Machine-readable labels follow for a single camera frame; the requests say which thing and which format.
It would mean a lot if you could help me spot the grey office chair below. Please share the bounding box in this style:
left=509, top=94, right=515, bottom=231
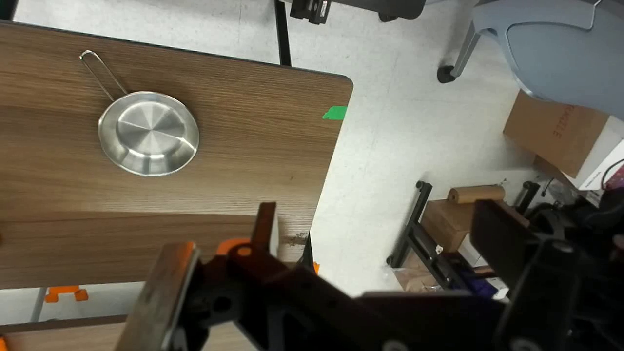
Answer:
left=437, top=0, right=624, bottom=120

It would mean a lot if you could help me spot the cardboard box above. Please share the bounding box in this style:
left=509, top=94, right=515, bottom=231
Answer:
left=503, top=93, right=608, bottom=176

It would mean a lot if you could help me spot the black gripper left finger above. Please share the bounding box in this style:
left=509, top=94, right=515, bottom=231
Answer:
left=249, top=204, right=277, bottom=258

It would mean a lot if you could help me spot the silver metal pan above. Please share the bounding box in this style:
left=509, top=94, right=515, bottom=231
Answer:
left=80, top=50, right=201, bottom=178

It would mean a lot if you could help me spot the orange clamp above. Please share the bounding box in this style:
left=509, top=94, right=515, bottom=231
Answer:
left=43, top=286, right=90, bottom=305

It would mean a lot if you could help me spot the green tape marker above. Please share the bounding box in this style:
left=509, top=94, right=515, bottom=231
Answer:
left=322, top=106, right=347, bottom=122

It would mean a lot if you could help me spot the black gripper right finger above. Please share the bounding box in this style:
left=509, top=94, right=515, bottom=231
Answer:
left=470, top=202, right=538, bottom=286

